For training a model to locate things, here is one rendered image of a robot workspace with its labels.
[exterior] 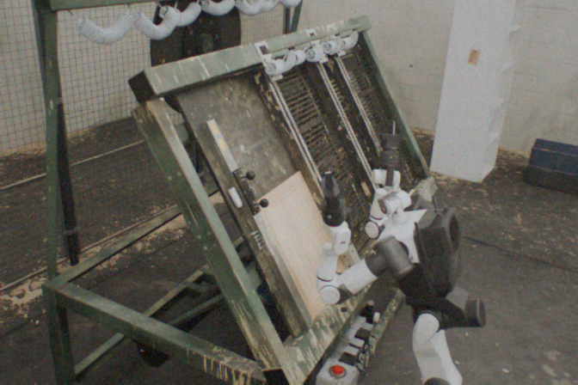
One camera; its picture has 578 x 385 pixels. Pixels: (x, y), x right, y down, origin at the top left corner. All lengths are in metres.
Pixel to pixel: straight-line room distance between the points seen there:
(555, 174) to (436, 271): 4.45
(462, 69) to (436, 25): 1.64
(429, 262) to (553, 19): 5.42
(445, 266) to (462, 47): 4.16
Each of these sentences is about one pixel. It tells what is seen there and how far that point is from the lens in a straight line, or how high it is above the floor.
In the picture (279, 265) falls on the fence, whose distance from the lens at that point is 2.25.
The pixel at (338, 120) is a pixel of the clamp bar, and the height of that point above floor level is 1.48.
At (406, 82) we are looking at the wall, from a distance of 7.92.
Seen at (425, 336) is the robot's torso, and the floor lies 0.90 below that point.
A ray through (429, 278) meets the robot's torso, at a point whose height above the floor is 1.18.
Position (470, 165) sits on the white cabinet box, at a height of 0.18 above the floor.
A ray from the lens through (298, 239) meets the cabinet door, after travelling 2.44.
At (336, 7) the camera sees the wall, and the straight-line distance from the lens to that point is 8.28.
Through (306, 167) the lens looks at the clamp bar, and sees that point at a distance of 2.57.
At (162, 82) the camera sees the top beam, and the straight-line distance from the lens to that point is 2.01.
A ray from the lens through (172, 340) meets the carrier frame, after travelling 2.47.
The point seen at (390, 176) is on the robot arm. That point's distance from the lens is 2.48.
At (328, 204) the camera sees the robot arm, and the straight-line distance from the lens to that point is 1.91.
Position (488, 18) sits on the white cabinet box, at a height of 1.76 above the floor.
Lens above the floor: 2.37
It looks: 23 degrees down
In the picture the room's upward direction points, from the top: 3 degrees clockwise
